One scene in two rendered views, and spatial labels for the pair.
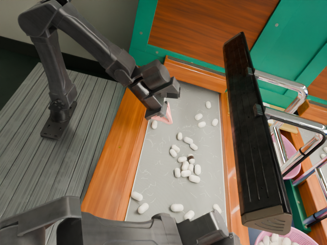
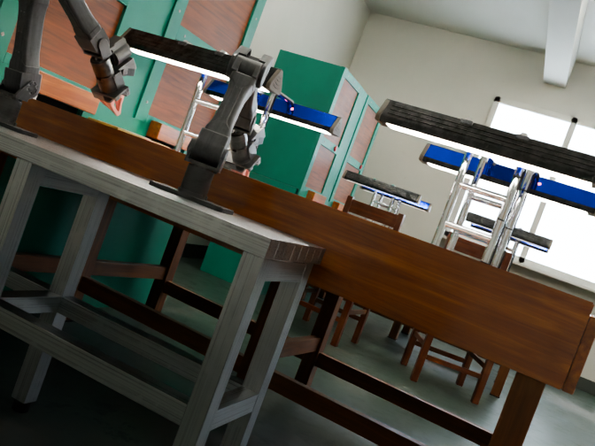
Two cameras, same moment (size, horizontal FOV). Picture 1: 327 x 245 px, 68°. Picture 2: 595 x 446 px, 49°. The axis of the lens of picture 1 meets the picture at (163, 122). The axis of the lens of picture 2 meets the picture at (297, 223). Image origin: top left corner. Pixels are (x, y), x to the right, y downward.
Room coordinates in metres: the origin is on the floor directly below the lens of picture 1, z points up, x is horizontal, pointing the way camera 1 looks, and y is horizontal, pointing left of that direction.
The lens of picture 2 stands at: (-1.02, 1.37, 0.75)
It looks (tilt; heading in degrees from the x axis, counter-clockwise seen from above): 2 degrees down; 302
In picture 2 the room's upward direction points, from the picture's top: 20 degrees clockwise
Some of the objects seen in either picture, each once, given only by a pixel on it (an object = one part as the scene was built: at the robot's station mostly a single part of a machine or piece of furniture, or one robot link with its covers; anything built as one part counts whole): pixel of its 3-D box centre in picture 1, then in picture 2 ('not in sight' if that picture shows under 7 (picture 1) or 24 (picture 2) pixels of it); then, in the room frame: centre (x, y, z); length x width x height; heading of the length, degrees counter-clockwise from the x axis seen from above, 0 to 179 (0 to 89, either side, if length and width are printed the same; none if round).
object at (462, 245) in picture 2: not in sight; (463, 313); (0.12, -2.61, 0.46); 0.44 x 0.44 x 0.91; 32
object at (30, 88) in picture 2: (62, 98); (16, 88); (0.57, 0.36, 0.77); 0.09 x 0.06 x 0.06; 6
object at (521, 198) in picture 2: not in sight; (488, 224); (-0.37, -0.79, 0.90); 0.20 x 0.19 x 0.45; 8
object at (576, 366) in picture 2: not in sight; (579, 339); (-0.78, -0.65, 0.66); 1.22 x 0.02 x 0.16; 98
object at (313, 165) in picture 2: not in sight; (401, 220); (1.09, -3.45, 0.89); 2.38 x 1.36 x 1.79; 12
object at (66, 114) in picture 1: (59, 111); (5, 111); (0.56, 0.37, 0.71); 0.20 x 0.07 x 0.08; 12
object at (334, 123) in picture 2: not in sight; (271, 105); (0.60, -0.73, 1.08); 0.62 x 0.08 x 0.07; 8
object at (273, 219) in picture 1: (249, 98); (197, 57); (0.52, -0.18, 1.08); 0.62 x 0.08 x 0.07; 8
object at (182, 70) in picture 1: (195, 74); (63, 91); (0.95, -0.05, 0.83); 0.30 x 0.06 x 0.07; 98
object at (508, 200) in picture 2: not in sight; (470, 208); (-0.43, -0.40, 0.90); 0.20 x 0.19 x 0.45; 8
